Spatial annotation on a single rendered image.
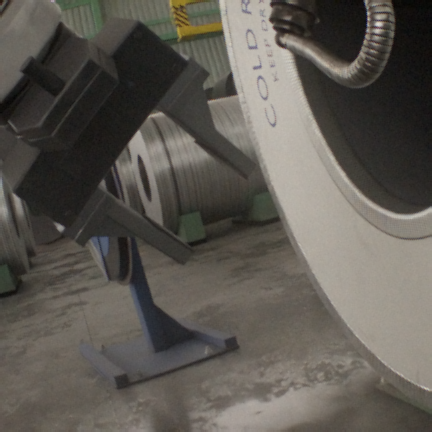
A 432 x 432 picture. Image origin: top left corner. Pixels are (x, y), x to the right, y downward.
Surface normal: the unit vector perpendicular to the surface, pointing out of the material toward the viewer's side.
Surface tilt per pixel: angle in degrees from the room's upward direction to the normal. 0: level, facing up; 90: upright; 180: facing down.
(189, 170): 94
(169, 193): 109
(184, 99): 115
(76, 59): 50
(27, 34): 98
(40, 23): 91
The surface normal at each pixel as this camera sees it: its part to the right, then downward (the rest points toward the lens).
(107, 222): 0.52, 0.35
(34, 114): -0.62, -0.47
